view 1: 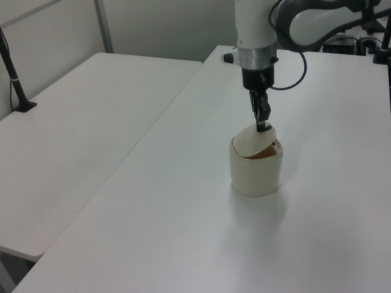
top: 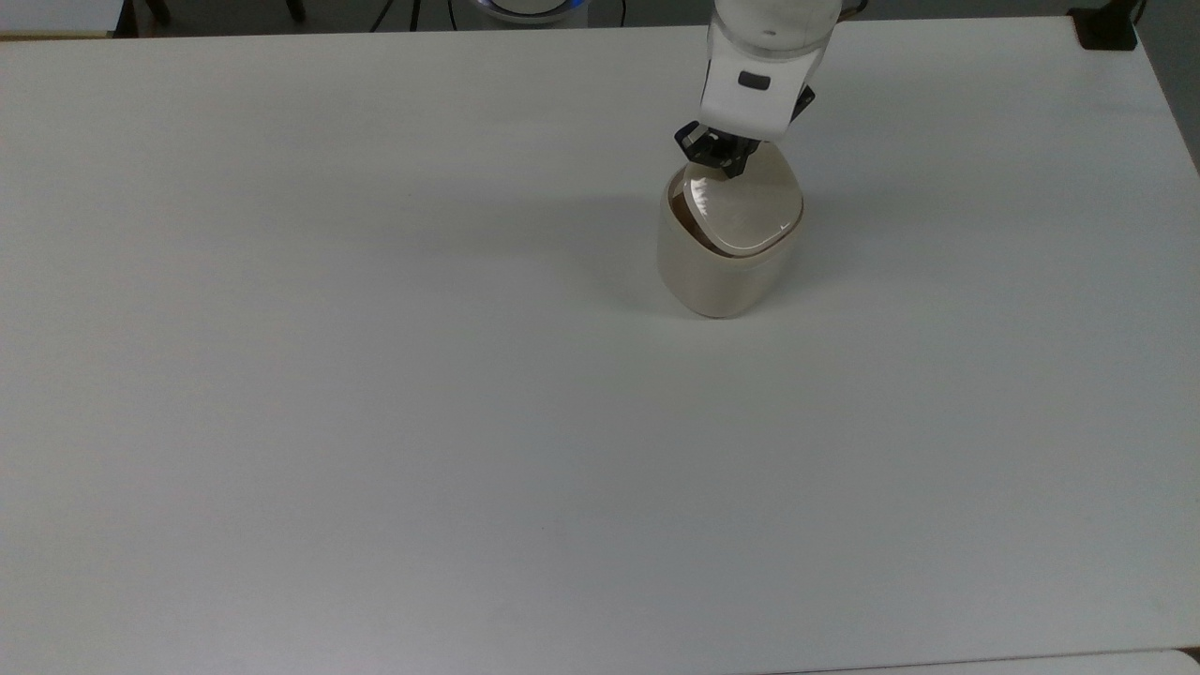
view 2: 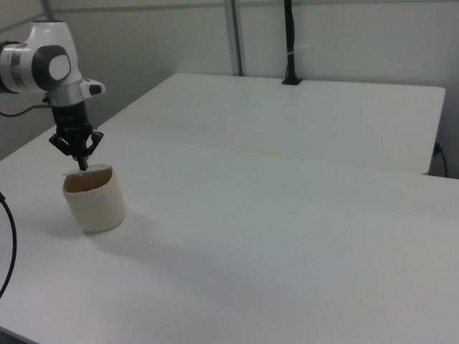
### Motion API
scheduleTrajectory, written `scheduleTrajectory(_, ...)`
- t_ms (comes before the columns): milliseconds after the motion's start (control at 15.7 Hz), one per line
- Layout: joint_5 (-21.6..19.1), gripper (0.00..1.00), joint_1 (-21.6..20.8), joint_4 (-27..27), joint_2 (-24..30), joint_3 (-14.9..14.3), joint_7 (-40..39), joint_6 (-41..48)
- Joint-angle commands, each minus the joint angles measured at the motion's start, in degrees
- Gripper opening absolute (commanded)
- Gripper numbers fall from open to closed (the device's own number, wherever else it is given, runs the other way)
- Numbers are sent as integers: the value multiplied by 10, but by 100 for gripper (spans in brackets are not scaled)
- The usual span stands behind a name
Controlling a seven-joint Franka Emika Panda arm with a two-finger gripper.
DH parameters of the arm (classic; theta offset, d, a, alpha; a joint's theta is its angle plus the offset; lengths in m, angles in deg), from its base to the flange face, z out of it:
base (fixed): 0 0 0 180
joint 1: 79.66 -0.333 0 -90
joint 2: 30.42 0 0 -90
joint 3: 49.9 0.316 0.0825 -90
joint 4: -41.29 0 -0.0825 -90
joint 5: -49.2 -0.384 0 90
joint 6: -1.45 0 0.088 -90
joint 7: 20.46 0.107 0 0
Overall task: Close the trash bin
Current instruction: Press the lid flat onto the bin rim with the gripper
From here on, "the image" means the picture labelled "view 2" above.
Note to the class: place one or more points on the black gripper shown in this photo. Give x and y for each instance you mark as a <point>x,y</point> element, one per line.
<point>71,122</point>

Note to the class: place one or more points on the cream plastic trash bin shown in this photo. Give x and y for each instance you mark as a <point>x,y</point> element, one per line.
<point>97,211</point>

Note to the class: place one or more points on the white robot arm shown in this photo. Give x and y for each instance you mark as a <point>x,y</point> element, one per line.
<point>43,39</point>

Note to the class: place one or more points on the white side table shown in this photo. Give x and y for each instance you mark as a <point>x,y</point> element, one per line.
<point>287,122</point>

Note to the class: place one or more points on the grey aluminium partition post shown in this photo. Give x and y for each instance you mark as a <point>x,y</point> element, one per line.
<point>235,36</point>

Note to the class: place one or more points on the black camera pole with clamp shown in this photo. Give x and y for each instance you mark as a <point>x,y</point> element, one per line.
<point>291,36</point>

